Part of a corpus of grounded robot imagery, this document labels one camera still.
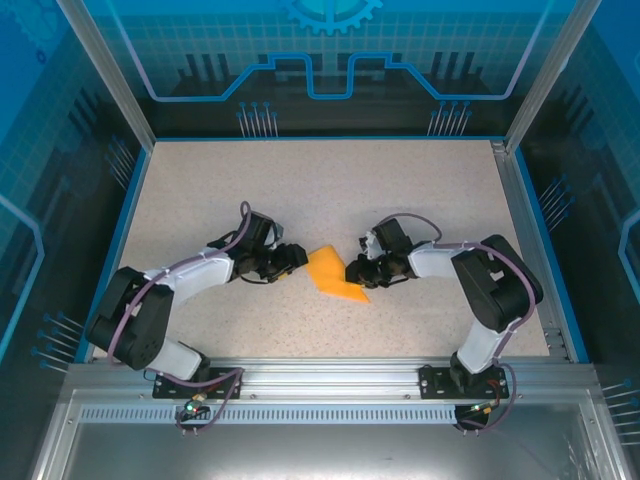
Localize shiny metal tray sheet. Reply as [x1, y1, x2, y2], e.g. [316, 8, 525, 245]
[29, 389, 632, 480]

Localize blue table edge strip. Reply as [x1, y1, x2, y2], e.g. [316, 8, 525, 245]
[81, 146, 154, 364]

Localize aluminium mounting rail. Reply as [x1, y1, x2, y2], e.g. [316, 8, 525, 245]
[64, 357, 599, 402]

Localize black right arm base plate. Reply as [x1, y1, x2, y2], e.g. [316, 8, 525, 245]
[418, 364, 507, 401]

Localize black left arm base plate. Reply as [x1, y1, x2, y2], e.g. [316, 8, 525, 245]
[152, 366, 244, 401]

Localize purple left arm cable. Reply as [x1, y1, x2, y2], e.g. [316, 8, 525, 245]
[106, 200, 254, 437]

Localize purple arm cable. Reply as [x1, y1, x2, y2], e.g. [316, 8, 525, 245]
[377, 213, 537, 432]
[106, 200, 254, 437]

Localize slotted grey cable duct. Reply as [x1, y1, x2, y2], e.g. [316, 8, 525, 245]
[79, 405, 459, 426]

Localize aluminium side rail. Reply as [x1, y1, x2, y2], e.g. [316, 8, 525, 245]
[491, 139, 572, 362]

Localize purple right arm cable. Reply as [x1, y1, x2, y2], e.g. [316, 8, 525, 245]
[377, 213, 537, 432]

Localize blue printed enclosure panel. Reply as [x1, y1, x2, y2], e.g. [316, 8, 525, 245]
[0, 0, 151, 480]
[87, 0, 576, 139]
[519, 0, 640, 451]

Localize aluminium frame post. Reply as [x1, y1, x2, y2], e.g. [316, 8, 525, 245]
[503, 0, 605, 152]
[53, 0, 157, 151]

